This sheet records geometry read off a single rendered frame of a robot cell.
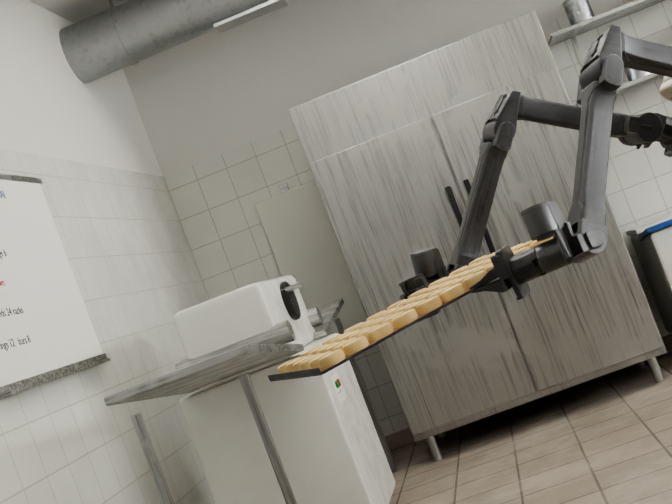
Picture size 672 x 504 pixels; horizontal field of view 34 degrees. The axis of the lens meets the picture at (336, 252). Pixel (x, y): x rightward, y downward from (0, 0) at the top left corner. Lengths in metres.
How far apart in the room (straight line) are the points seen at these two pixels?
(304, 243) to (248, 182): 0.53
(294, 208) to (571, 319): 1.91
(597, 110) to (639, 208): 4.50
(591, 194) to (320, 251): 4.62
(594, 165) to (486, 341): 3.65
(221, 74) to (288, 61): 0.43
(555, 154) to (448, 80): 0.68
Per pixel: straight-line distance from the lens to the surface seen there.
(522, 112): 2.73
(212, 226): 6.88
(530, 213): 2.09
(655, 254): 6.11
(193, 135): 6.94
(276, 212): 6.73
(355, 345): 2.07
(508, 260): 2.11
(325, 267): 6.69
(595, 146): 2.22
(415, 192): 5.78
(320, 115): 5.90
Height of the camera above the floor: 1.07
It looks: 2 degrees up
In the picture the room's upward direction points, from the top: 21 degrees counter-clockwise
